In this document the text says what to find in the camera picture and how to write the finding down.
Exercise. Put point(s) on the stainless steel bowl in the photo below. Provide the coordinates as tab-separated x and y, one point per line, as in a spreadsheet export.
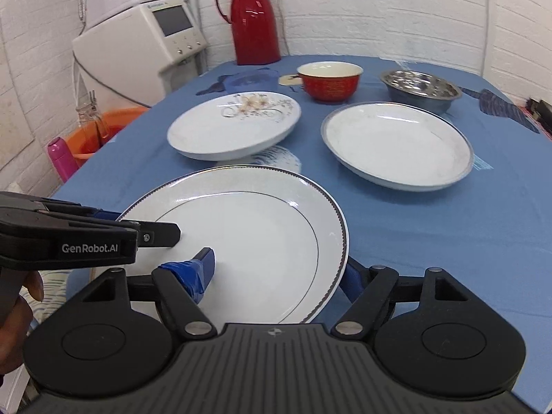
421	90

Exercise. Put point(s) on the white plate silver rim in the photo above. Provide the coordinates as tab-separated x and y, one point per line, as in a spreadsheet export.
398	146

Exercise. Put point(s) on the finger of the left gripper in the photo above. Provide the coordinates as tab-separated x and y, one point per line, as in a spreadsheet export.
151	234

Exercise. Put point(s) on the red thermos jug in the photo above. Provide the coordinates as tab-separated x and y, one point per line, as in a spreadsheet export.
254	31

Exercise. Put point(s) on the person's left hand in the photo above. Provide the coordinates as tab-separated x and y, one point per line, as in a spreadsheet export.
14	330

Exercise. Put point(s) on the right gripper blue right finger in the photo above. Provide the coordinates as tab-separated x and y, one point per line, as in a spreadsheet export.
370	292

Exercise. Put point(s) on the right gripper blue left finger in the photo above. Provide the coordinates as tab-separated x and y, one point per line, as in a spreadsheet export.
180	287

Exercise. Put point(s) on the white floral plate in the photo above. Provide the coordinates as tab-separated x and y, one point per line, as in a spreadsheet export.
234	126

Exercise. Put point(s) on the red ceramic bowl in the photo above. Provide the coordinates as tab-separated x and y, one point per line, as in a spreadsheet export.
330	81

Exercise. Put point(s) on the white appliance with screen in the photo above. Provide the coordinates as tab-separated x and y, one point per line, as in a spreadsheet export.
139	56

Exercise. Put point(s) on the white plate thin dark rim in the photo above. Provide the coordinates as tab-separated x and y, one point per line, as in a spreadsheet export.
280	241

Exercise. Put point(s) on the orange plastic basin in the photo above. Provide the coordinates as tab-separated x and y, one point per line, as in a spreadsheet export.
85	141

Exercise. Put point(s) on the pink bottle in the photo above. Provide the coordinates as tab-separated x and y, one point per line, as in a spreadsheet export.
62	158

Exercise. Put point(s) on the blue transparent plastic bowl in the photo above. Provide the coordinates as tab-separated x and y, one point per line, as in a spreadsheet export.
260	80

